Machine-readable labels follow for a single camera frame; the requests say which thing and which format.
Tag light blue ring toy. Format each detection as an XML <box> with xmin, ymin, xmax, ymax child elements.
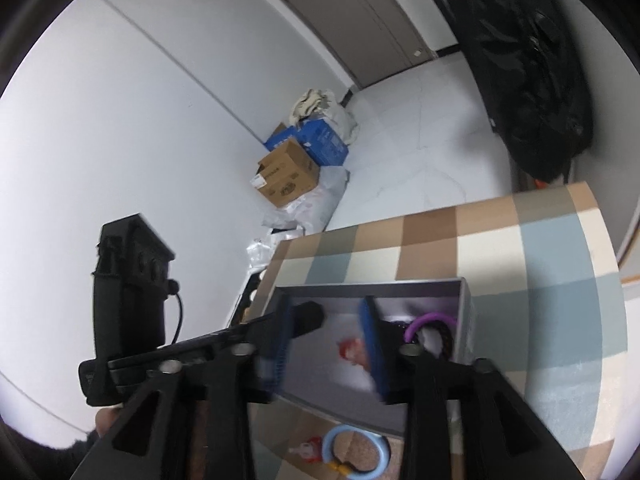
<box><xmin>321</xmin><ymin>425</ymin><xmax>390</xmax><ymax>480</ymax></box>

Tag white cloth bag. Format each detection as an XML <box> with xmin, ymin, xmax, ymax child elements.
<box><xmin>288</xmin><ymin>89</ymin><xmax>358</xmax><ymax>145</ymax></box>

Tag blue cardboard box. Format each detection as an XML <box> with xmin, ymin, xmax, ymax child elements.
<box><xmin>264</xmin><ymin>119</ymin><xmax>348</xmax><ymax>166</ymax></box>

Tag person's left hand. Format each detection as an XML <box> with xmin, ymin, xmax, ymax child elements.
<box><xmin>96</xmin><ymin>405</ymin><xmax>122</xmax><ymax>438</ymax></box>

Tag purple ring toy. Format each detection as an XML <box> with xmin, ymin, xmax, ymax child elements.
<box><xmin>404</xmin><ymin>312</ymin><xmax>458</xmax><ymax>342</ymax></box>

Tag checkered table cloth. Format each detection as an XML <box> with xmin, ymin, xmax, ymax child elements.
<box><xmin>248</xmin><ymin>183</ymin><xmax>628</xmax><ymax>479</ymax></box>

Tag black camera module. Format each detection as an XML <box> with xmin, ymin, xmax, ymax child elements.
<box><xmin>93</xmin><ymin>214</ymin><xmax>175</xmax><ymax>360</ymax></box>

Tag white plastic bags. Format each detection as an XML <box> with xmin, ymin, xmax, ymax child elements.
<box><xmin>246</xmin><ymin>166</ymin><xmax>349</xmax><ymax>273</ymax></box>

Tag silver phone box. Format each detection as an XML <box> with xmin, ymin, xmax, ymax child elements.
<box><xmin>266</xmin><ymin>278</ymin><xmax>476</xmax><ymax>437</ymax></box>

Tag black beaded bracelet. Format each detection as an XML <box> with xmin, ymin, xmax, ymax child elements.
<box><xmin>384</xmin><ymin>318</ymin><xmax>459</xmax><ymax>361</ymax></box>

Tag brown cardboard box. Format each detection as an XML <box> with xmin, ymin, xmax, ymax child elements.
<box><xmin>250</xmin><ymin>138</ymin><xmax>320</xmax><ymax>208</ymax></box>

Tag brown door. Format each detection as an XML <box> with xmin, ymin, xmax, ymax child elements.
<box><xmin>281</xmin><ymin>0</ymin><xmax>435</xmax><ymax>89</ymax></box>

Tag black backpack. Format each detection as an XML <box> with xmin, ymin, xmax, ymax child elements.
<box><xmin>446</xmin><ymin>0</ymin><xmax>593</xmax><ymax>182</ymax></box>

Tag red figurine keychain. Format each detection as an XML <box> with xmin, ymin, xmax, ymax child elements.
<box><xmin>337</xmin><ymin>337</ymin><xmax>371</xmax><ymax>372</ymax></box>

